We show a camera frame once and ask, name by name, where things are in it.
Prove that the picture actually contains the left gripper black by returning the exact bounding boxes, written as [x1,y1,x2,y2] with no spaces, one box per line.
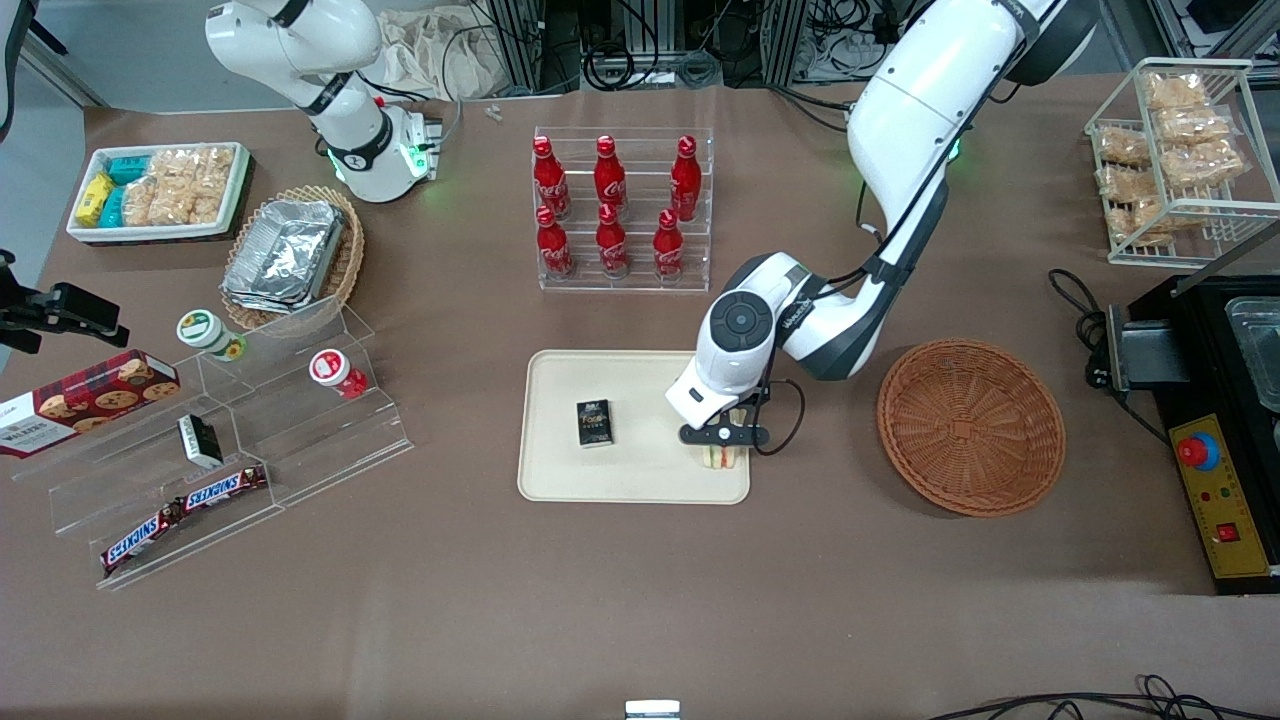
[718,380,774,429]

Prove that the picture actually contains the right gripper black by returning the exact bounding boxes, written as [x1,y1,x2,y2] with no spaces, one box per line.
[0,250,132,353]

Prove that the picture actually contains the triangle sandwich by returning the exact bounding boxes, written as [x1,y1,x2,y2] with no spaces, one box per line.
[698,404,749,473]

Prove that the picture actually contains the cream plastic tray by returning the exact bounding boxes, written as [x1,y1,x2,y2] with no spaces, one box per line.
[517,349,751,506]

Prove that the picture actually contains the round brown wicker basket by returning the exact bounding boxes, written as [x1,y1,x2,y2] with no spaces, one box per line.
[877,338,1067,518]

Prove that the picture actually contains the oval light wicker basket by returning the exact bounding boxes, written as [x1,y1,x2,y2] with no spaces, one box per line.
[222,185,366,333]

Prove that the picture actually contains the red tartan cookie box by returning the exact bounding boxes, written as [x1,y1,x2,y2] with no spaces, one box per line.
[0,350,182,460]

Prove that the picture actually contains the white rectangular snack bin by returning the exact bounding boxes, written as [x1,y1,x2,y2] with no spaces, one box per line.
[66,142,251,244]

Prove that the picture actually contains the yellow snack packet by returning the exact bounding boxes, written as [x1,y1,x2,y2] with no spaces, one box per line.
[75,172,116,227]

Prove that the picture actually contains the green lid yogurt cup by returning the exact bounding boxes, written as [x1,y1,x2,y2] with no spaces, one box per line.
[177,309,247,363]

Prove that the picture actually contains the clear rice cracker bag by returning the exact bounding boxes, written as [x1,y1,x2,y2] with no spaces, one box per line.
[148,148,236,191]
[120,178,191,228]
[185,172,233,226]

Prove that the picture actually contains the small black card box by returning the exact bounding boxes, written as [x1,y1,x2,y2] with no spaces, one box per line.
[575,399,613,449]

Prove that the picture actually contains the small black white box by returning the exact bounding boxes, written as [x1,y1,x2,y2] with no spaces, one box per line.
[177,413,225,470]

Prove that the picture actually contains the red cola bottle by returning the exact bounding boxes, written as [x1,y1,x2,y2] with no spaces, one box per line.
[670,135,703,223]
[653,208,685,283]
[532,136,572,221]
[535,205,575,281]
[594,135,629,219]
[596,203,632,279]

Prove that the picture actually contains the stacked aluminium foil containers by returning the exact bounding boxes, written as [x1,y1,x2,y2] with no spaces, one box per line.
[222,198,348,316]

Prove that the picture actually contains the brown snickers bar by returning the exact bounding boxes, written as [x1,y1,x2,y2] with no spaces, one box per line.
[100,505,188,576]
[180,464,270,513]

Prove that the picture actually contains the clear acrylic bottle rack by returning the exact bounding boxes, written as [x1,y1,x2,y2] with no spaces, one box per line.
[533,126,715,294]

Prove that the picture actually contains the red lid yogurt cup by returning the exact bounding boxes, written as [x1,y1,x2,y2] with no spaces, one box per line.
[308,348,369,401]

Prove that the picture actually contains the clear acrylic stepped stand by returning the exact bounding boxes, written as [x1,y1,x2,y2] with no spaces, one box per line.
[10,295,416,591]

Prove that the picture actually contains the grey metal block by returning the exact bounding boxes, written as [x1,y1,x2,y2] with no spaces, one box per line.
[1105,303,1193,393]

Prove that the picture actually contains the crumpled white cloth bag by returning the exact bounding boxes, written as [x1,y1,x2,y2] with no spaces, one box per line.
[375,8,501,101]

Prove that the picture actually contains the black sealing machine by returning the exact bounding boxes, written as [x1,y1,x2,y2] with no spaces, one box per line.
[1105,270,1280,596]

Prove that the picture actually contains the yellow control panel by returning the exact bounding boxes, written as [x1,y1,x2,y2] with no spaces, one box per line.
[1168,413,1276,581]

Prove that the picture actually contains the clear plastic container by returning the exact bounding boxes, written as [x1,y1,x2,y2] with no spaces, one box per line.
[1222,296,1280,413]

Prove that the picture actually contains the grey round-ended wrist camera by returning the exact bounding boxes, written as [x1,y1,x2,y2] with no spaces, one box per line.
[678,424,773,449]

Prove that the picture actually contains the black left arm wrist cable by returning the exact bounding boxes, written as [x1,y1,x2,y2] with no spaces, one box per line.
[750,0,1046,456]

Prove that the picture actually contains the dark curved hose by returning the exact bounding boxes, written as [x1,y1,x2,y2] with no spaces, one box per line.
[0,0,39,141]

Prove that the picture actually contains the black left arm base cables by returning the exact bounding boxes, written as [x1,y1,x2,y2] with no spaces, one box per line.
[768,85,861,138]

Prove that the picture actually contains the black arm base cables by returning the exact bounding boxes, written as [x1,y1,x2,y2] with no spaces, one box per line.
[768,85,861,138]
[365,78,468,151]

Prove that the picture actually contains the black machine power cable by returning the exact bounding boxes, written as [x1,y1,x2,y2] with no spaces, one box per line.
[1047,268,1171,446]

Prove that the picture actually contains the coiled black cable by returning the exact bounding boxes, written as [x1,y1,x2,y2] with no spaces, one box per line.
[585,45,641,93]

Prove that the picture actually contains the aluminium profile frame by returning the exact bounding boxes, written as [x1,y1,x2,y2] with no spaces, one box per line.
[762,0,813,83]
[485,0,586,96]

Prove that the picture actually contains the black right arm base cables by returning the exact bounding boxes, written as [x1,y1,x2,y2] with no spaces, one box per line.
[365,78,468,151]

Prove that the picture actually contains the cracker bag in wire rack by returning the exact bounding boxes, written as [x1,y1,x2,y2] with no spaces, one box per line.
[1160,140,1246,191]
[1155,105,1233,148]
[1143,70,1211,111]
[1107,200,1176,246]
[1097,163,1153,204]
[1095,127,1153,168]

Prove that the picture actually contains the black floor cables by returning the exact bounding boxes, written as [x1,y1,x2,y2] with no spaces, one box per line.
[925,675,1280,720]

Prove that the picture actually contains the white wire rack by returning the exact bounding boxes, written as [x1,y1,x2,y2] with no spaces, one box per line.
[1085,57,1280,268]

